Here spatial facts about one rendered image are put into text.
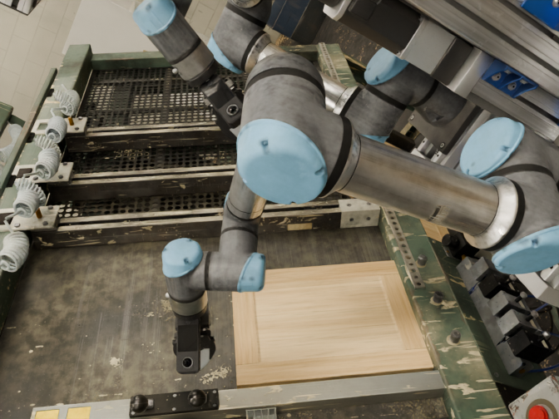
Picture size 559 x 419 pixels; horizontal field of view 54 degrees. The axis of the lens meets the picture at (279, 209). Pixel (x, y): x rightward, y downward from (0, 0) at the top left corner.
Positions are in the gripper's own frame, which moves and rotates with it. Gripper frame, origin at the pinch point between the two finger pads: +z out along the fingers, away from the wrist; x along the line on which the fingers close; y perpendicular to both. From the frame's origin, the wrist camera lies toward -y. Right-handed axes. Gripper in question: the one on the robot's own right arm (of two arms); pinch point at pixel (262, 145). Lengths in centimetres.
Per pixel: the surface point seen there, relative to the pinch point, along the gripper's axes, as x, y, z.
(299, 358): 27, -5, 49
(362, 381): 17, -17, 56
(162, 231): 40, 49, 24
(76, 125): 47, 107, -4
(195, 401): 44, -19, 26
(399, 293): -4, 6, 65
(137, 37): 18, 399, 38
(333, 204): -7, 40, 51
